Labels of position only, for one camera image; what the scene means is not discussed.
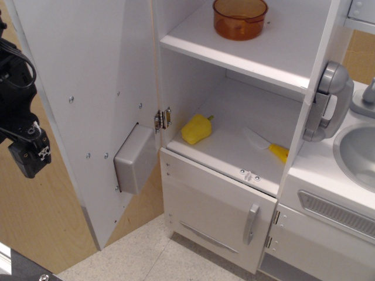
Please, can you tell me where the yellow toy bell pepper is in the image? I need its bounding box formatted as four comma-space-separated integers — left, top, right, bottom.
181, 114, 214, 145

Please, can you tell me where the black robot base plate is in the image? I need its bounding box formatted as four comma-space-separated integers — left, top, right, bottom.
1, 243, 61, 281

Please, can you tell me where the white toy fridge cabinet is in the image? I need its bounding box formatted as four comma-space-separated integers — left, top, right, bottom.
152, 0, 349, 275

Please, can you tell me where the white lower freezer door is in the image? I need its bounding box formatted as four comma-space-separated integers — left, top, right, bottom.
160, 149, 277, 273

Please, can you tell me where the grey chrome door trim strip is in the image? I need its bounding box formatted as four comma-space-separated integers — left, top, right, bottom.
179, 221, 239, 254

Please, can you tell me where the white fridge door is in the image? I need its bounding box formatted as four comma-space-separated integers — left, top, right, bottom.
6, 1, 158, 249

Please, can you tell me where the grey vent panel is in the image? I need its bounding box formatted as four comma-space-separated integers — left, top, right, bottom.
297, 190, 374, 238

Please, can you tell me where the grey toy faucet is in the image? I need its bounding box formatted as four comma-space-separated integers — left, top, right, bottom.
350, 78, 374, 119

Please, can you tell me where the white toy kitchen counter unit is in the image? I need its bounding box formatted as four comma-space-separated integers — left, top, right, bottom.
257, 78, 375, 281

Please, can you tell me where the grey toy sink basin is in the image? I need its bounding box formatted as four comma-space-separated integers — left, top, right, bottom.
333, 123, 374, 192

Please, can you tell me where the orange translucent plastic pot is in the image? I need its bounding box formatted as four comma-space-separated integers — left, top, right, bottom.
212, 0, 268, 41

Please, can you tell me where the metal door hinge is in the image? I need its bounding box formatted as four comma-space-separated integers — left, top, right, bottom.
154, 107, 172, 133

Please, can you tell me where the yellow handled toy spatula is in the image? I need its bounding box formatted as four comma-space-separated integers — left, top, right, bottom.
243, 128, 289, 164

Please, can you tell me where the grey lower door handle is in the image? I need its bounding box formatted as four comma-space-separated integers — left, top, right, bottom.
243, 204, 260, 245

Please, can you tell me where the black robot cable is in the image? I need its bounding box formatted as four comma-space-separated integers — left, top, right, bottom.
0, 37, 38, 91

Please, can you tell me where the grey ice dispenser housing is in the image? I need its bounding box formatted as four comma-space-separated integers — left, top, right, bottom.
114, 124, 158, 195

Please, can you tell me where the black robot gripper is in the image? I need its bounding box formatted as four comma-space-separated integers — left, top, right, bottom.
0, 11, 52, 179

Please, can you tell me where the white door latch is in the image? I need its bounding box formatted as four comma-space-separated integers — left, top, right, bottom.
239, 169, 261, 182

